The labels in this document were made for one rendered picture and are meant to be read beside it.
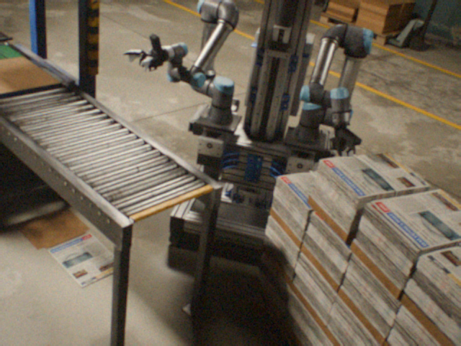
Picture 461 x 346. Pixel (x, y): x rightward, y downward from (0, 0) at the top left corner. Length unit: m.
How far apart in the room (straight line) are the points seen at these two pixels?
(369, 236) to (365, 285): 0.20
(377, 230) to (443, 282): 0.32
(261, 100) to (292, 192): 0.72
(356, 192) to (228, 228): 1.21
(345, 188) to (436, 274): 0.50
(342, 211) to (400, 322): 0.47
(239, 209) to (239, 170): 0.38
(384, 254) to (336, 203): 0.32
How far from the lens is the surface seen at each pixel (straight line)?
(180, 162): 2.56
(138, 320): 2.86
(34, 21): 3.87
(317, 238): 2.34
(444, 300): 1.87
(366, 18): 8.52
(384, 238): 2.00
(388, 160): 2.40
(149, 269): 3.13
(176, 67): 2.72
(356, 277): 2.18
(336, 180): 2.17
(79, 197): 2.35
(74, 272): 3.11
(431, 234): 1.99
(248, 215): 3.30
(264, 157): 2.97
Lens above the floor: 2.09
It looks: 31 degrees down
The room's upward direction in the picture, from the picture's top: 10 degrees clockwise
